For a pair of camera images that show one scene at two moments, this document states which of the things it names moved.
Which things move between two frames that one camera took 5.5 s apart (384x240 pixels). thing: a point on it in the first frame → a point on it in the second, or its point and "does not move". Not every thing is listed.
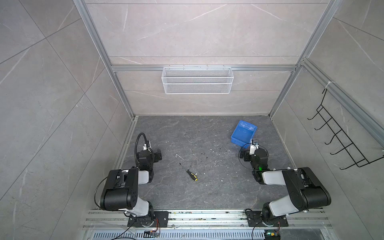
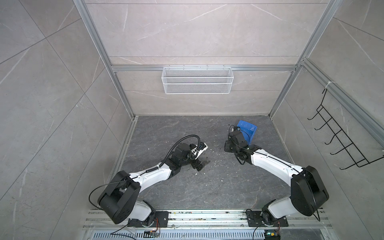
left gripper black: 156,157 → 197,165
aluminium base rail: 209,219 does not move
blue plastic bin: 243,133 does not move
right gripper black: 246,158 → 227,146
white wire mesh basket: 197,80 does not move
